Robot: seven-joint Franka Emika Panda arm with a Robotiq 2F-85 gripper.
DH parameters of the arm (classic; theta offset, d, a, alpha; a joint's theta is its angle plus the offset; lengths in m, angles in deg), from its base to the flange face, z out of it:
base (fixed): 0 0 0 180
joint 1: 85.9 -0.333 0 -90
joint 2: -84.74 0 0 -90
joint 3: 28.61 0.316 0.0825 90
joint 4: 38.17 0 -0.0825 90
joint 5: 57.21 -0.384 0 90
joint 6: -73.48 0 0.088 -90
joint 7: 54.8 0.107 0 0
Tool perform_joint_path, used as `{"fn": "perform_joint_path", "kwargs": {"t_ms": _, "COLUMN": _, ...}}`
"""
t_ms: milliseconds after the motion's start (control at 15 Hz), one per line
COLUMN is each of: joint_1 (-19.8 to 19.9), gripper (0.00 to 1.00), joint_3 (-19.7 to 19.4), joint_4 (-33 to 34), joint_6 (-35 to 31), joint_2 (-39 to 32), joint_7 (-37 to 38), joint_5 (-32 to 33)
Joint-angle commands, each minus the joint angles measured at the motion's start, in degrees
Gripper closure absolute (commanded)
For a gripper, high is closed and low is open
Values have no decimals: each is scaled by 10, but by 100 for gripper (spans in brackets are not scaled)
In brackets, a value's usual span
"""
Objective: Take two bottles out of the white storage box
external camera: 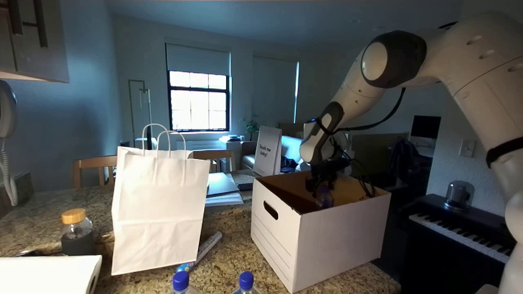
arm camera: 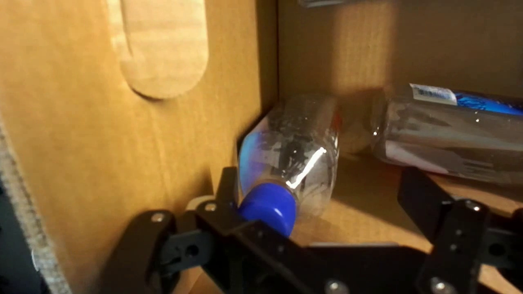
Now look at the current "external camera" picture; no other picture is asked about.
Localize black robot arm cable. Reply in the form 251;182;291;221
312;87;408;200

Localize thin floor lamp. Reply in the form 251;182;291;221
126;79;155;147

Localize white paper shopping bag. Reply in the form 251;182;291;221
109;121;212;278

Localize white wall outlet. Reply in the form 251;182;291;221
459;138;479;161

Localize shiny metal kettle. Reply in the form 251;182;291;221
443;180;475;213

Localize dark wall television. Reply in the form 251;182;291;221
410;115;443;141

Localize white wall radiator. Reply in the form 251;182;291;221
162;130;242;152

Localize white cardboard storage box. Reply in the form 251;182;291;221
250;170;392;294

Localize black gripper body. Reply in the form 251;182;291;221
307;149;353;198

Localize black digital piano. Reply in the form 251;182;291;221
399;193;520;294

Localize clear water bottle blue cap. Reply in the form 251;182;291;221
170;270;193;294
235;270;256;294

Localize white roller blind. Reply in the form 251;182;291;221
165;43;232;76

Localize flat white board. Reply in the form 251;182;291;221
0;254;104;294

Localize small lit computer screen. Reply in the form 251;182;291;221
279;134;304;165

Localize black framed window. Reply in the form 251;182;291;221
165;67;230;134

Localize glass jar wooden lid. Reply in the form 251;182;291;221
59;208;98;255

